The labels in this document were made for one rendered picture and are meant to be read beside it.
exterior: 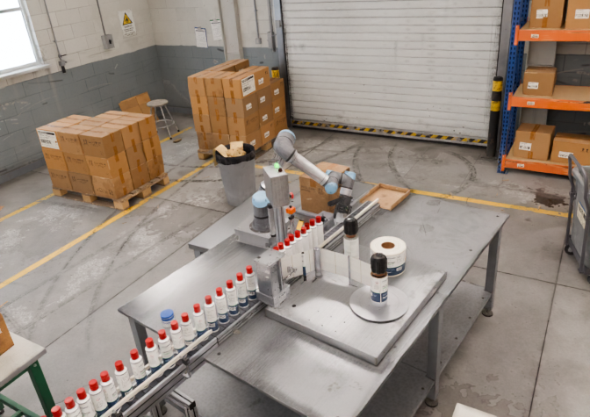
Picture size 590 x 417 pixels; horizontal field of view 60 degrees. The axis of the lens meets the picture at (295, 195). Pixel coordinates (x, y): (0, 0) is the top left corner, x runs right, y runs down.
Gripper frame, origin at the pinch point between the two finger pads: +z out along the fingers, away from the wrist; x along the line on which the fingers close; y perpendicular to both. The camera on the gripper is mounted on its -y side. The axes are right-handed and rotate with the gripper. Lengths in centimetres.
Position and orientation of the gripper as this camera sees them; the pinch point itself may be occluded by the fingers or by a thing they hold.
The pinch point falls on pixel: (334, 224)
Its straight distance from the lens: 337.8
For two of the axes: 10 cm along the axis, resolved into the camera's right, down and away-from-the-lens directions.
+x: 5.6, 1.1, 8.2
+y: 7.9, 2.1, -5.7
